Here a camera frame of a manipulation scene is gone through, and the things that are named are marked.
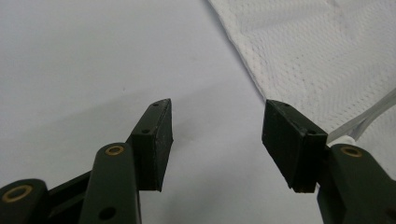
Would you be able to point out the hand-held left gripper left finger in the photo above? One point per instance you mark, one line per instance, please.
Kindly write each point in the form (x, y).
(152, 149)

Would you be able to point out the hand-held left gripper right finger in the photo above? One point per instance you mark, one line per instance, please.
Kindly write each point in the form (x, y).
(295, 149)

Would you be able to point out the white mesh garment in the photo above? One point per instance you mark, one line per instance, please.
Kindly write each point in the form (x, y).
(314, 53)

